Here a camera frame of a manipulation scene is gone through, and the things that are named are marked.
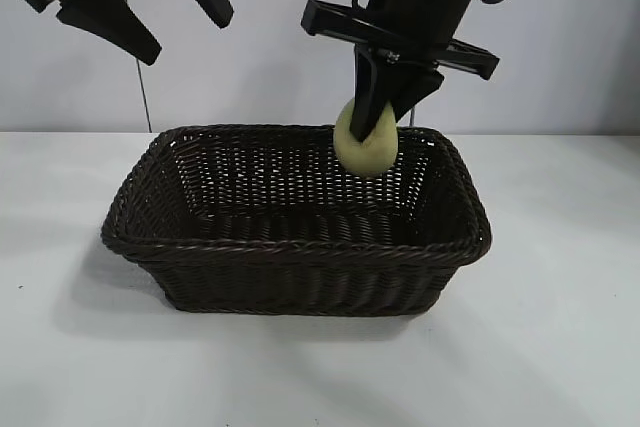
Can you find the pale yellow egg yolk pastry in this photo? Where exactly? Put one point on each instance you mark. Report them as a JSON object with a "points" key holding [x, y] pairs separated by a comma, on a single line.
{"points": [[372, 157]]}

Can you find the dark brown woven basket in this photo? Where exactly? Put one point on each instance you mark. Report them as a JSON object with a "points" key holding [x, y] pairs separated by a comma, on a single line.
{"points": [[300, 277]]}

